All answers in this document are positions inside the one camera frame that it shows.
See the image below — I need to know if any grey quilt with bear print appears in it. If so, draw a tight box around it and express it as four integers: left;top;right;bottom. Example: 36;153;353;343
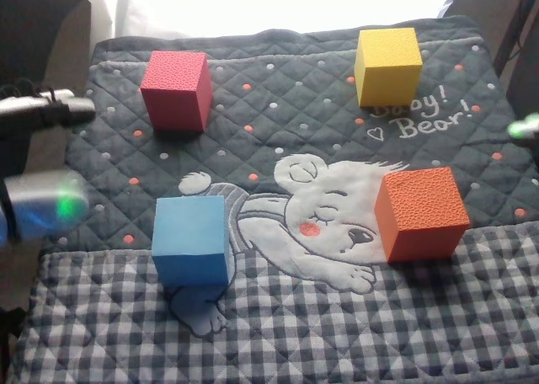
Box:
12;15;539;384

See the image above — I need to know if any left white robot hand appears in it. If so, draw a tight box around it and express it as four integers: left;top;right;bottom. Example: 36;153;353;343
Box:
0;78;96;247

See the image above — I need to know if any red foam cube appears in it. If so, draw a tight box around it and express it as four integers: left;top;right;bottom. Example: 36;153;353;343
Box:
140;50;214;133

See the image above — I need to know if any orange foam cube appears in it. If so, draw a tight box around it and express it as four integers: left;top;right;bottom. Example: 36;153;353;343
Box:
373;167;471;264

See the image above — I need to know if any blue foam cube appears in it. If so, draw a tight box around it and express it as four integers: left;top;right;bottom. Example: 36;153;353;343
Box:
151;195;232;289

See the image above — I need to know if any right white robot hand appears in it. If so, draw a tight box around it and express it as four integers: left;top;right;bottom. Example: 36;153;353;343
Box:
507;113;539;141

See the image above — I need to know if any yellow foam cube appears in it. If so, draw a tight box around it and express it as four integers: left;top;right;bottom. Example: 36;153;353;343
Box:
354;27;424;108

